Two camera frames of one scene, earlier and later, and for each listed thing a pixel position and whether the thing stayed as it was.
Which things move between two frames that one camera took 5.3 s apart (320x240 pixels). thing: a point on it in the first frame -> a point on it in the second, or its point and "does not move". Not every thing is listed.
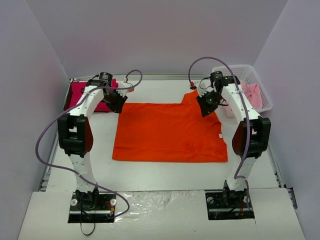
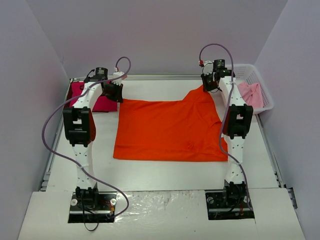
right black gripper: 206,106 -> 207,83
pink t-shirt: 252,92 does not move
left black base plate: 92,207 does not move
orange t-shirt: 171,132 does not move
